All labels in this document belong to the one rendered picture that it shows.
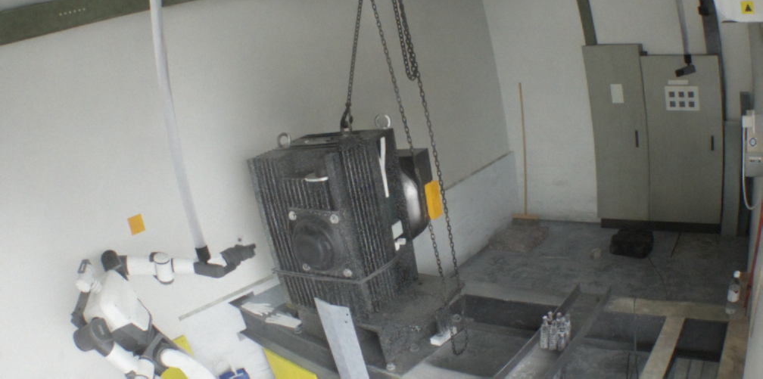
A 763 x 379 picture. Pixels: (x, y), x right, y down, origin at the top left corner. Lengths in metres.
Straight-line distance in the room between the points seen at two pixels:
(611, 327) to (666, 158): 2.29
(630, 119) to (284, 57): 2.89
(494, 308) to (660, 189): 2.33
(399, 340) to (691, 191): 3.11
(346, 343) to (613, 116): 3.23
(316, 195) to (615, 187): 3.24
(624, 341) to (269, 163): 1.92
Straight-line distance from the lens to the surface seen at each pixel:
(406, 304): 2.32
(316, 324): 2.57
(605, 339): 2.66
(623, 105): 4.56
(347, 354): 2.20
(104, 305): 2.01
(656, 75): 4.43
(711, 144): 4.47
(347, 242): 2.10
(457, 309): 2.81
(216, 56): 3.13
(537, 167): 5.34
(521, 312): 2.78
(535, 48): 5.07
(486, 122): 5.06
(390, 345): 2.30
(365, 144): 2.19
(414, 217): 2.45
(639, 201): 4.76
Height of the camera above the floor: 1.99
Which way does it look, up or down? 13 degrees down
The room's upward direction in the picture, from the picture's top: 10 degrees counter-clockwise
